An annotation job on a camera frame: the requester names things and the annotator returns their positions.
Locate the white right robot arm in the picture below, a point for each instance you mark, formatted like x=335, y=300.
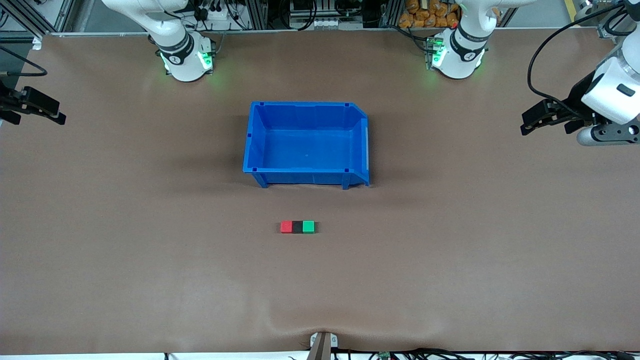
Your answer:
x=182, y=65

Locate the aluminium frame post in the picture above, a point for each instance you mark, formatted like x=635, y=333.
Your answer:
x=257, y=15

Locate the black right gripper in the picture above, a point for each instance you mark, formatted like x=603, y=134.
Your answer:
x=11, y=102

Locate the orange snack packs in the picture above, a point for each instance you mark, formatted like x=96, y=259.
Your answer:
x=427, y=15

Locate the small green connector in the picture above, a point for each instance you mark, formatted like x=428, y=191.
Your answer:
x=384, y=355

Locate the red cube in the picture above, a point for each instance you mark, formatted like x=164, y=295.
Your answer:
x=286, y=227

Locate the brown table mat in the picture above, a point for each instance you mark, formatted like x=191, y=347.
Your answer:
x=200, y=290

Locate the white power strip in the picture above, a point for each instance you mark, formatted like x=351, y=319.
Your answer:
x=220, y=16

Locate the green cube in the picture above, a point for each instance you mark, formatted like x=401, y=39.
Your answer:
x=308, y=226

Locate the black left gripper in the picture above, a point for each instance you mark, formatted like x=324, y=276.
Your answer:
x=578, y=96

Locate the black cube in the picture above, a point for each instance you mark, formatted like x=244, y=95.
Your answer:
x=297, y=227

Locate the white terminal strip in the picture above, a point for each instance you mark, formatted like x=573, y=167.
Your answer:
x=330, y=23

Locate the metal table clamp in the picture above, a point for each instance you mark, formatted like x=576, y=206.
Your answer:
x=322, y=345

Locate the blue plastic storage bin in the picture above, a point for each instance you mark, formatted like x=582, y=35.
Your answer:
x=307, y=150

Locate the aluminium frame profile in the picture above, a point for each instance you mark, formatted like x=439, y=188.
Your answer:
x=587, y=15
x=20, y=17

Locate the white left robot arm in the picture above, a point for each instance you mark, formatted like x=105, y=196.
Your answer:
x=457, y=60

